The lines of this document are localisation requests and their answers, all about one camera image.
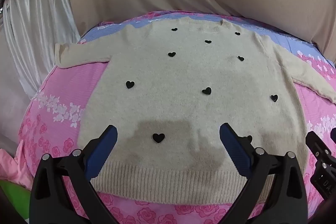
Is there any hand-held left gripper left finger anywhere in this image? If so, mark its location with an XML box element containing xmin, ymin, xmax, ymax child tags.
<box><xmin>29</xmin><ymin>125</ymin><xmax>118</xmax><ymax>224</ymax></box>

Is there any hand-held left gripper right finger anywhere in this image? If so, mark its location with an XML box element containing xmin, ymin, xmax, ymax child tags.
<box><xmin>219</xmin><ymin>123</ymin><xmax>308</xmax><ymax>224</ymax></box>

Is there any beige sweater with black hearts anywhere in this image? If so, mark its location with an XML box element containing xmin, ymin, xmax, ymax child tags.
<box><xmin>54</xmin><ymin>17</ymin><xmax>336</xmax><ymax>206</ymax></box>

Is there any pink floral bedsheet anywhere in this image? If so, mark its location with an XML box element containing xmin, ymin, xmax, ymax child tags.
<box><xmin>14</xmin><ymin>10</ymin><xmax>336</xmax><ymax>224</ymax></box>

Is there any plain pink cloth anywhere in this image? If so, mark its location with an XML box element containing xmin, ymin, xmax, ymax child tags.
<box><xmin>0</xmin><ymin>148</ymin><xmax>34</xmax><ymax>190</ymax></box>

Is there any green mat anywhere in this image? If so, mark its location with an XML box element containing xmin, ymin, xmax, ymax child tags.
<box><xmin>0</xmin><ymin>179</ymin><xmax>32</xmax><ymax>215</ymax></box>

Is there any white satin curtain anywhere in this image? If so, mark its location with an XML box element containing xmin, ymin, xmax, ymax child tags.
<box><xmin>0</xmin><ymin>0</ymin><xmax>82</xmax><ymax>94</ymax></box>

